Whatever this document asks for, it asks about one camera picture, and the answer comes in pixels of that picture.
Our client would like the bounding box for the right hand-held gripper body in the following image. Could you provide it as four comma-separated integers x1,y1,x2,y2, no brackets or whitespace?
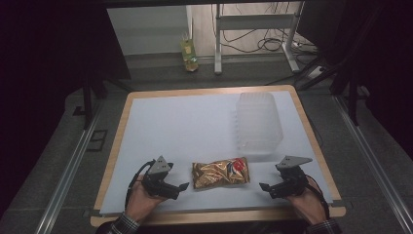
268,155,314,200

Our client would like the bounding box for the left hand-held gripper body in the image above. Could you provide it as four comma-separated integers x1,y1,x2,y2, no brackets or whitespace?
141,155,181,201

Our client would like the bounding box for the gold snack packet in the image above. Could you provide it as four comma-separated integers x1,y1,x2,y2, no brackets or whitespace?
191,156,251,191

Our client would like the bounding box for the clear plastic container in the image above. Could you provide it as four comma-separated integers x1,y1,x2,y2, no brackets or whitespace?
231,91,284,155

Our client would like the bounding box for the person's left hand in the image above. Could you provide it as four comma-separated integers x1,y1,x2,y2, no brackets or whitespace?
125,175,169,223

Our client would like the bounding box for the person's right hand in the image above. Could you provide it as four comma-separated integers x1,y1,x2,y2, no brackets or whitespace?
286,176,328,226

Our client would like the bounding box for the person's left plaid sleeve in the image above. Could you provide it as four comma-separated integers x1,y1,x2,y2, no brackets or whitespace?
106,212,141,234

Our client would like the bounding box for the person's plaid sleeve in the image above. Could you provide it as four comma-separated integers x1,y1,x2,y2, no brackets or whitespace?
106,212,141,234
305,218,344,234

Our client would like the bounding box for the person's right plaid sleeve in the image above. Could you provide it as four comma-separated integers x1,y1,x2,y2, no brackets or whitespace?
305,218,344,234

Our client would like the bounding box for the black metal stand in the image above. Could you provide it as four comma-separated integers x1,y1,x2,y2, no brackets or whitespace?
295,55,371,127
72,74,110,131

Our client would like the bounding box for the white power strip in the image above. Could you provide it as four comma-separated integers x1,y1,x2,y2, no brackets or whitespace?
307,65,326,80

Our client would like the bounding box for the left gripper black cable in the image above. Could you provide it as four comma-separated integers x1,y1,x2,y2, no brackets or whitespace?
125,158,157,211

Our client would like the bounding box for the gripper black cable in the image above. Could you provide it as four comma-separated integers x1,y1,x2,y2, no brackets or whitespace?
305,174,331,220
125,158,157,211

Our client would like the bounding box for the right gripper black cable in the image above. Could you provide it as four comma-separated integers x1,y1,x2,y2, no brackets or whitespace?
305,174,331,220

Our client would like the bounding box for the bundle of black floor cables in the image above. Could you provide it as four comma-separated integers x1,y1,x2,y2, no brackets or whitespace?
210,3,318,57

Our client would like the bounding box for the white metal desk frame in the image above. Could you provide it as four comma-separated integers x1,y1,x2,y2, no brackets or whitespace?
213,1,306,76

